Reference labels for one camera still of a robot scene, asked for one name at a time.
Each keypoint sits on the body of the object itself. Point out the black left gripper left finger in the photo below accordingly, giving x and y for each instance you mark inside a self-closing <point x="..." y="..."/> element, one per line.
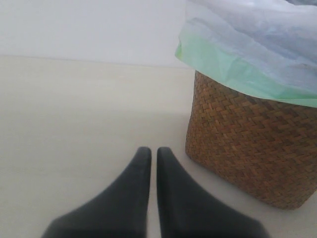
<point x="120" y="211"/>

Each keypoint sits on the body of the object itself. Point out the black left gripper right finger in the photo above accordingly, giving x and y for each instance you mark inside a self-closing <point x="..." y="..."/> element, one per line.
<point x="186" y="210"/>

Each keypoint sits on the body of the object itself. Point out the white plastic bin liner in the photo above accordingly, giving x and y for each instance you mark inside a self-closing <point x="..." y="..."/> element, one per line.
<point x="262" y="48"/>

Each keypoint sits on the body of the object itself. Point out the woven brown wicker basket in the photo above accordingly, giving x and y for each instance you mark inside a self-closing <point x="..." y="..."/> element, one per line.
<point x="266" y="148"/>

